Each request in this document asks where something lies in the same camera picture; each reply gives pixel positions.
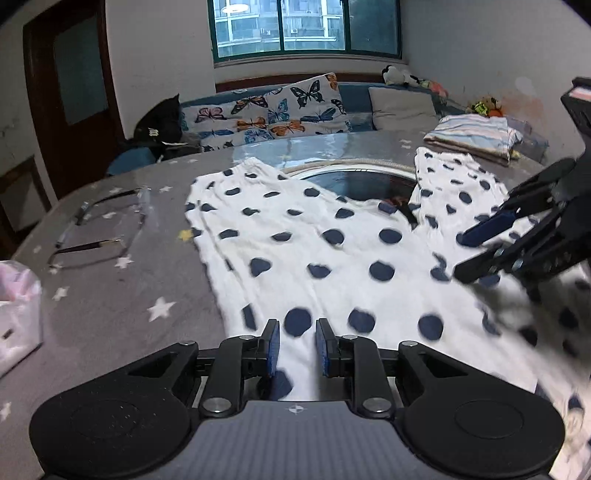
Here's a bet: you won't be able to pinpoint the eyeglasses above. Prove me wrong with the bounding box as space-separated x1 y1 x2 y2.
48 185 153 271

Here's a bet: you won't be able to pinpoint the wooden furniture frame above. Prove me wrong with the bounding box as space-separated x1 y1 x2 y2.
0 157 51 259

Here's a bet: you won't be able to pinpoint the blue sofa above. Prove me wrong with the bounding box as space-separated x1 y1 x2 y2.
106 80 550 176

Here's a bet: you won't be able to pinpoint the white cushion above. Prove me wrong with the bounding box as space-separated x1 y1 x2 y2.
369 87 439 132

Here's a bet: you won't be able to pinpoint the white plastic bag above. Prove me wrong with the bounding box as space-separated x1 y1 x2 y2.
0 261 44 377

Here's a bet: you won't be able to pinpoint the butterfly print pillow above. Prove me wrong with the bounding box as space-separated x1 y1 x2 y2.
265 73 352 138
181 92 287 153

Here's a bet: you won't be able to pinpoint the clear plastic storage box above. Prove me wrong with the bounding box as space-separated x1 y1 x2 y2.
505 117 550 162

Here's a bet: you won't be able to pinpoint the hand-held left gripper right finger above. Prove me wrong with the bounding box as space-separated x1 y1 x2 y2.
315 318 467 418

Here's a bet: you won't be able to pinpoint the grey star tablecloth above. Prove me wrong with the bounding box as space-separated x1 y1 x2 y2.
0 129 591 480

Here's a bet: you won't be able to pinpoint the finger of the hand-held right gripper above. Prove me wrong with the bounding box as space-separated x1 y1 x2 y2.
452 215 572 284
457 157 578 247

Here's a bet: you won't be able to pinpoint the white and black plush toy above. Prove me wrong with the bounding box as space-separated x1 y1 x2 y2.
382 65 419 88

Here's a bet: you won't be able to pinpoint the white navy polka-dot pants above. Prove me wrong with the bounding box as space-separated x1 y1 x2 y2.
185 148 591 444

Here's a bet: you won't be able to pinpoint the dark wooden door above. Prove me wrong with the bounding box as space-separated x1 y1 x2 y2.
23 0 125 199

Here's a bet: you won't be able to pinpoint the black bag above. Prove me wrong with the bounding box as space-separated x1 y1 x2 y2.
117 93 199 162

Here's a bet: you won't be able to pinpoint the green framed window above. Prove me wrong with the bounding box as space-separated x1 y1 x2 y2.
208 0 402 68

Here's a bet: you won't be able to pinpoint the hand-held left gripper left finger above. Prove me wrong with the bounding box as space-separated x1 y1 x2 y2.
127 318 281 418

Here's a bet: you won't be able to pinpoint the folded striped clothes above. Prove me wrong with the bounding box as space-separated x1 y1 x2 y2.
424 113 525 164

